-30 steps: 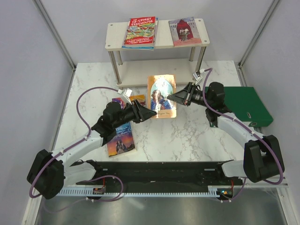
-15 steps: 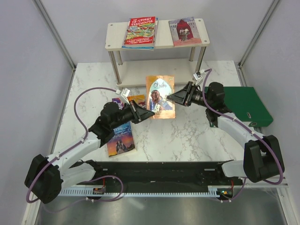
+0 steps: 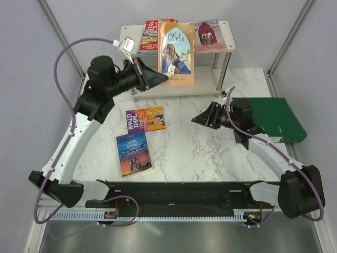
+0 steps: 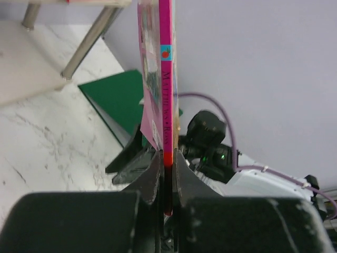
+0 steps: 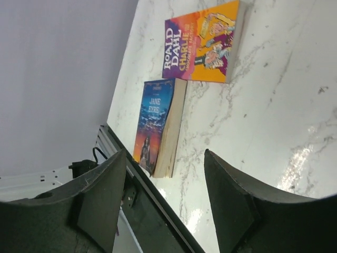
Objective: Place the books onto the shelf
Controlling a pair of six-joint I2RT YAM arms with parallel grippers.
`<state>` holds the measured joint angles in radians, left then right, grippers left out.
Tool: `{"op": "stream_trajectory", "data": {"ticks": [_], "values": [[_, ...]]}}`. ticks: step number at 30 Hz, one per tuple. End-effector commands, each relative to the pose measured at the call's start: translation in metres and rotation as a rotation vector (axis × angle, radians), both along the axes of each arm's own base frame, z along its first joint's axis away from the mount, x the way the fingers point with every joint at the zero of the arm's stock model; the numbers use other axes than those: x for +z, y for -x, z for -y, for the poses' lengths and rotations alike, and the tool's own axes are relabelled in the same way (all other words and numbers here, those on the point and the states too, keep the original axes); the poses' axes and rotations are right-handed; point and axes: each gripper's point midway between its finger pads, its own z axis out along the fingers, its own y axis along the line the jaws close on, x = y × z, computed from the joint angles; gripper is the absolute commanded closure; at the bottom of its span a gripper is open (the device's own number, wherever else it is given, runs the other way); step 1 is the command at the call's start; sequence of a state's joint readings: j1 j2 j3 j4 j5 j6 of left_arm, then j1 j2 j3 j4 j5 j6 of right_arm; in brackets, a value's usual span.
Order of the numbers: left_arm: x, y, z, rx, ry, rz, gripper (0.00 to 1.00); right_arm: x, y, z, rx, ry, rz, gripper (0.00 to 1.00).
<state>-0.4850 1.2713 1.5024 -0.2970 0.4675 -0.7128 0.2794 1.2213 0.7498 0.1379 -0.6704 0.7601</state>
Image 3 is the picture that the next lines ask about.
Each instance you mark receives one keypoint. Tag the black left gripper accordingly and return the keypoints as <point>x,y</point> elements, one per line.
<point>147,77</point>

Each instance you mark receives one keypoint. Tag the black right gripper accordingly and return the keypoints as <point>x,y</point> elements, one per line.
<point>209,117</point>

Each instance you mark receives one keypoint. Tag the Why Do Dogs Bark book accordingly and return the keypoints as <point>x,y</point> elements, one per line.
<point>147,52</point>

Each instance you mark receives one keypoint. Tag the red 13-Storey Treehouse book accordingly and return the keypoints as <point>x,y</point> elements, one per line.
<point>149,37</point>

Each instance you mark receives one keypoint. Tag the Roald Dahl Charlie book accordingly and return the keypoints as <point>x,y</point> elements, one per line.
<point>148,119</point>

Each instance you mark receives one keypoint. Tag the tan Othello book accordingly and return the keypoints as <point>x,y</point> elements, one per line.
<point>176,53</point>

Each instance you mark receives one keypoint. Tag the green lever arch file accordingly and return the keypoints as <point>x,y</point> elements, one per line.
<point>274,116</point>

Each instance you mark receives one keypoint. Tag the blue Jane Eyre book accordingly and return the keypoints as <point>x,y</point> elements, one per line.
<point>133,153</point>

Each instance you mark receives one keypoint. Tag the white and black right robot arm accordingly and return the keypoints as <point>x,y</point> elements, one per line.
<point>299,190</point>

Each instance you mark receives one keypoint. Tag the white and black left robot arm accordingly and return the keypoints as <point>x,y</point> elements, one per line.
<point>90,111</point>

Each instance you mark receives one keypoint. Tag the white two-tier shelf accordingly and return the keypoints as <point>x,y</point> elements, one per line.
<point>208,80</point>

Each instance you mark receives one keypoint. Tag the red castle picture book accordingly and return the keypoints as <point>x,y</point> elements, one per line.
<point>208,37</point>

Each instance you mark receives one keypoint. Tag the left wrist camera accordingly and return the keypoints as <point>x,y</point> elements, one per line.
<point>124,48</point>

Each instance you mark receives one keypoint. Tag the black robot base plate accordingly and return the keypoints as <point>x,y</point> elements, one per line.
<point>178,198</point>

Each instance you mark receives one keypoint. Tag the light blue cable duct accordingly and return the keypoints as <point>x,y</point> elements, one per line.
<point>105,216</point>

